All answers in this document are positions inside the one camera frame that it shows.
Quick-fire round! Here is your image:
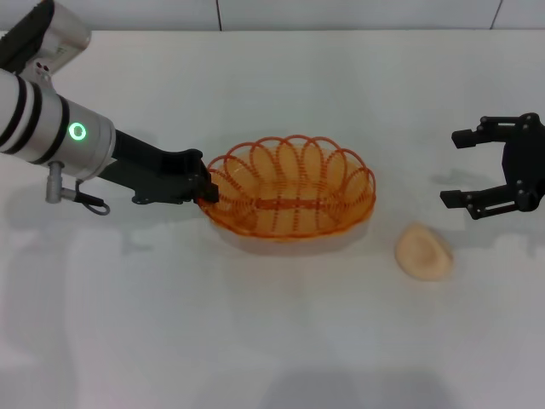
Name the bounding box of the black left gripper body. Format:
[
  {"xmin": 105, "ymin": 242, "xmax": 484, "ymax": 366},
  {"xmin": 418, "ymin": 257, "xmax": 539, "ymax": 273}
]
[{"xmin": 100, "ymin": 127, "xmax": 196, "ymax": 205}]

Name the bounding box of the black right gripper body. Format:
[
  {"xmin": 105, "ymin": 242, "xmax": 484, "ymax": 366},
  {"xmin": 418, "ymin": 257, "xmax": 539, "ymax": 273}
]
[{"xmin": 501, "ymin": 112, "xmax": 545, "ymax": 212}]

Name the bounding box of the pale beige bread piece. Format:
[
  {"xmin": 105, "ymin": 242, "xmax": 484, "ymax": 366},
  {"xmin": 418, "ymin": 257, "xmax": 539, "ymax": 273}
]
[{"xmin": 394, "ymin": 222, "xmax": 455, "ymax": 282}]

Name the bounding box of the orange wire oval basket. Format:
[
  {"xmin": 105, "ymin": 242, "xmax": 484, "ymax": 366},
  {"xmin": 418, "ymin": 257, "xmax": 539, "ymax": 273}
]
[{"xmin": 199, "ymin": 135, "xmax": 377, "ymax": 247}]

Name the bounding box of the grey left arm cable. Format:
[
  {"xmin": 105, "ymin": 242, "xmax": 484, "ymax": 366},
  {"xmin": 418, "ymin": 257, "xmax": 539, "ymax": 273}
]
[{"xmin": 45, "ymin": 161, "xmax": 111, "ymax": 216}]

